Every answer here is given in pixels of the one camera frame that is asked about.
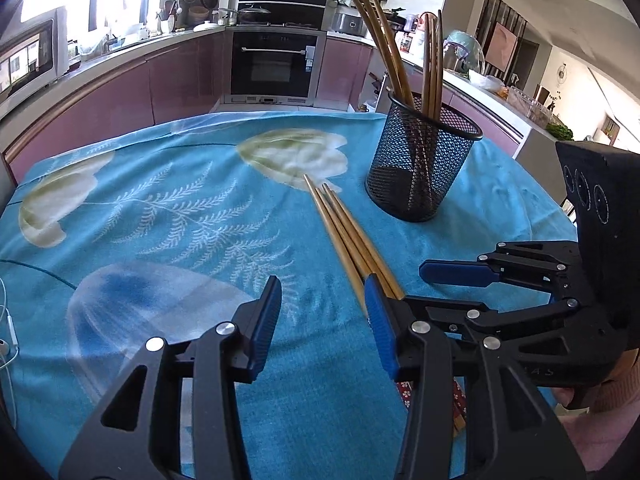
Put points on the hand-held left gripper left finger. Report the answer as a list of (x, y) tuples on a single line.
[(262, 330)]

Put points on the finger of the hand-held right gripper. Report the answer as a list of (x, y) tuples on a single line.
[(520, 320), (455, 273)]

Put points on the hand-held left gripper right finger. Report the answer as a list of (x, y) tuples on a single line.
[(382, 332)]

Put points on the black mesh holder cup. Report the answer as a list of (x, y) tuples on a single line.
[(450, 170)]

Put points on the bunch of bamboo chopsticks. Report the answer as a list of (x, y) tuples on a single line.
[(392, 60)]

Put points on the person's right forearm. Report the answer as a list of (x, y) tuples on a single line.
[(627, 377)]

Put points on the blue floral tablecloth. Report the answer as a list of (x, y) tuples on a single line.
[(175, 240)]

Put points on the green leafy vegetables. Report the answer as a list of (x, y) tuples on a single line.
[(560, 132)]

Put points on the clear plastic food container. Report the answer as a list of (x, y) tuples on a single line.
[(530, 105)]

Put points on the white bowl with plastic bag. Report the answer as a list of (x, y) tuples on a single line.
[(485, 80)]

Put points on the teal mesh food cover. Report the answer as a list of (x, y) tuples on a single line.
[(465, 50)]

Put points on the pink base cabinet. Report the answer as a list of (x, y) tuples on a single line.
[(345, 67), (125, 90)]

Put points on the black built-in oven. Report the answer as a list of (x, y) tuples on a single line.
[(270, 67)]

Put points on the silver rice cooker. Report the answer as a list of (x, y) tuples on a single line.
[(350, 22)]

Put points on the white pot lid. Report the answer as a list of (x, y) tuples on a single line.
[(205, 25)]

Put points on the black range hood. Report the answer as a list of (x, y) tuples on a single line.
[(300, 2)]

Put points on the black wok with lid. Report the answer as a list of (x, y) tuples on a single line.
[(255, 12)]

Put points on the white utensil crock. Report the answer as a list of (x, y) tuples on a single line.
[(167, 24)]

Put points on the clear plastic bag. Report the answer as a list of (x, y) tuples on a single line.
[(92, 40)]

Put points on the white microwave oven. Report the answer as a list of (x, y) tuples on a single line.
[(30, 55)]

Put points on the pink framed wall painting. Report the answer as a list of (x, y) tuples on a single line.
[(502, 45)]

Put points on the dark striped wall panel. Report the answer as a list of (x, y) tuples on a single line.
[(487, 10)]

